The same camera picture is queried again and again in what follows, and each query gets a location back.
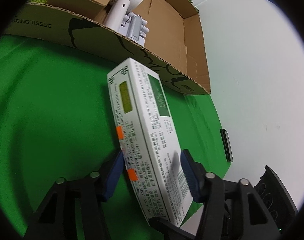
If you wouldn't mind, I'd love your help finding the white green medicine box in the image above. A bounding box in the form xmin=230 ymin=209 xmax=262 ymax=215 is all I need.
xmin=107 ymin=58 xmax=193 ymax=226

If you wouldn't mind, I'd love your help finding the white grey folding stand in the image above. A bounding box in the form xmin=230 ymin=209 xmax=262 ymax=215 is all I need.
xmin=118 ymin=12 xmax=150 ymax=46

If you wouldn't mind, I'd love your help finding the white hair dryer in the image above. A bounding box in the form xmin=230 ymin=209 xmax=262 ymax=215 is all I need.
xmin=104 ymin=0 xmax=143 ymax=32

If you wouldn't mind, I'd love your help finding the large open cardboard box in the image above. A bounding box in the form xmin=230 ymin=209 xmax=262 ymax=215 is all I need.
xmin=5 ymin=0 xmax=211 ymax=95

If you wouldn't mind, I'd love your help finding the black wall-mounted bar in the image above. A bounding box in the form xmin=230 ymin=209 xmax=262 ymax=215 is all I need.
xmin=220 ymin=128 xmax=233 ymax=163

